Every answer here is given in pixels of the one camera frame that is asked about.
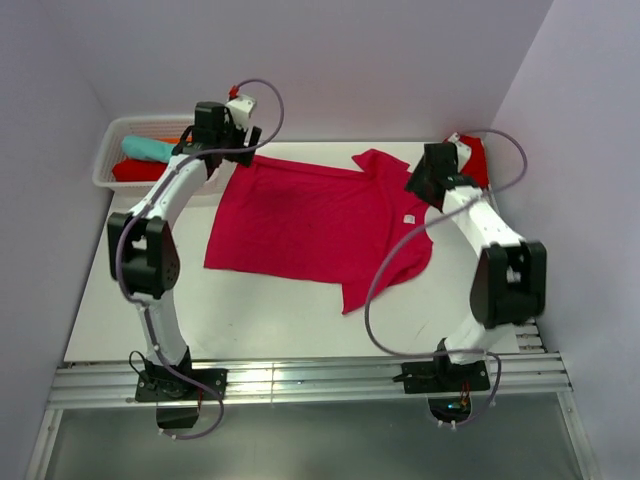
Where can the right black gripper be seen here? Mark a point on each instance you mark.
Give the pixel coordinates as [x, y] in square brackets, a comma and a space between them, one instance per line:
[414, 183]

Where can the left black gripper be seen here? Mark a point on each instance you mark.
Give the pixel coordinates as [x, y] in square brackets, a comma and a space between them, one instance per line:
[241, 158]

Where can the pink t shirt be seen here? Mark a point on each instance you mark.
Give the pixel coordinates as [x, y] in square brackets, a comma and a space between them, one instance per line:
[323, 224]

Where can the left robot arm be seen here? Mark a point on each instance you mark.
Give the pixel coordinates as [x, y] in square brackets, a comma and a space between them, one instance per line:
[142, 252]

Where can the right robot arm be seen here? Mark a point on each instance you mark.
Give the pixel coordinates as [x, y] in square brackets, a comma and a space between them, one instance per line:
[467, 205]

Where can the red crumpled t shirt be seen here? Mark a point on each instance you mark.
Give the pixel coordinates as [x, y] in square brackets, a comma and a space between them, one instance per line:
[477, 167]

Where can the teal rolled t shirt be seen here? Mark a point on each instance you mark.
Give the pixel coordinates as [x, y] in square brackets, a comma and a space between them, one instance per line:
[146, 149]

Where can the red rolled t shirt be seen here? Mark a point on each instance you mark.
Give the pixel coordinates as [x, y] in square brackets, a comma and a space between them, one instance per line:
[132, 170]

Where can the white plastic basket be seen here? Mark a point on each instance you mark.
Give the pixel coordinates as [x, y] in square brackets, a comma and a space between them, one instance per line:
[110, 152]

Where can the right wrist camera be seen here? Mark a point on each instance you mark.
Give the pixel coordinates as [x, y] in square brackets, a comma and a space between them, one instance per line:
[463, 151]

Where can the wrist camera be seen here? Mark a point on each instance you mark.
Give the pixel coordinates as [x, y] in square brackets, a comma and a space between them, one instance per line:
[240, 107]
[463, 151]

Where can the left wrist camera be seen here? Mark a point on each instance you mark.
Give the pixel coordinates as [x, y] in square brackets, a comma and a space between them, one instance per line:
[240, 107]

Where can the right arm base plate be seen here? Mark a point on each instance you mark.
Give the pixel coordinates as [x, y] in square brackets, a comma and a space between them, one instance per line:
[442, 376]

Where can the aluminium side rail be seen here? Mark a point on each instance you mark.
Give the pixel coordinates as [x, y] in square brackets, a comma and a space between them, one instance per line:
[530, 335]

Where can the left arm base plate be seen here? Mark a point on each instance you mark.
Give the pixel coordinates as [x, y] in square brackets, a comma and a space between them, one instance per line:
[162, 386]

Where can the aluminium front rail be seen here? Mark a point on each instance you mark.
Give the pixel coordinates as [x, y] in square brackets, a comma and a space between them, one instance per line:
[274, 382]

